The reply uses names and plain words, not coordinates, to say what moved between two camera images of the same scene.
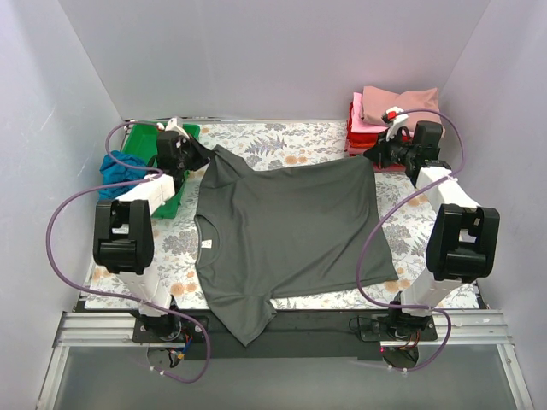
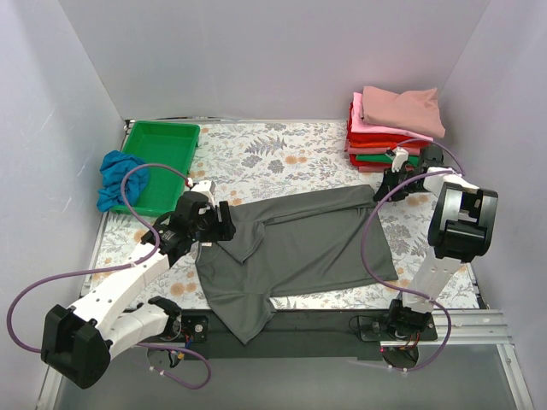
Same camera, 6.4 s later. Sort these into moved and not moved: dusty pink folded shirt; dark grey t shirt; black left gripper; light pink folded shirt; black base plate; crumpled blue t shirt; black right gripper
Moved: black left gripper; dark grey t shirt; black right gripper
Not moved: crumpled blue t shirt; black base plate; dusty pink folded shirt; light pink folded shirt
